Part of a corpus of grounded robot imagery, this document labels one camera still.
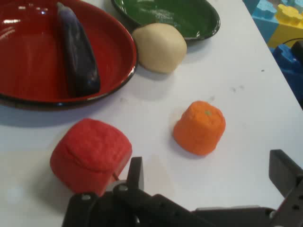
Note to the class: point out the yellow foam block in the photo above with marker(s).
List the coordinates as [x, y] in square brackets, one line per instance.
[287, 14]

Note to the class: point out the green enamel plate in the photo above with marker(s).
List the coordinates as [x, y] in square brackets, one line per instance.
[189, 16]

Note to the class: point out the red enamel plate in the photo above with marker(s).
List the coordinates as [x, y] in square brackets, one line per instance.
[30, 59]

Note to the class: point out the orange toy fruit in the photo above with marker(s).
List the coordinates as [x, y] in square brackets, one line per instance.
[200, 130]

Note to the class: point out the cream toy potato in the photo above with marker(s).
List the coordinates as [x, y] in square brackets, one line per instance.
[161, 47]

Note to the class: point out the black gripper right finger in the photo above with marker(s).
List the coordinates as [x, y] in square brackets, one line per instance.
[286, 172]

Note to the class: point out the dark blue foam block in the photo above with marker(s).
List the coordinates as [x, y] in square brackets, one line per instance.
[288, 68]

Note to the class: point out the red toy apple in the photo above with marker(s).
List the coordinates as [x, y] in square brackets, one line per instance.
[90, 151]

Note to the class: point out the light blue foam block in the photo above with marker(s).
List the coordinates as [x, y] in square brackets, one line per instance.
[262, 21]

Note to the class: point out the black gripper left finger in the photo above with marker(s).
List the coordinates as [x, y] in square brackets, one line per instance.
[136, 175]

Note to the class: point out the purple toy eggplant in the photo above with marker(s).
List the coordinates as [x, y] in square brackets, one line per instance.
[78, 59]

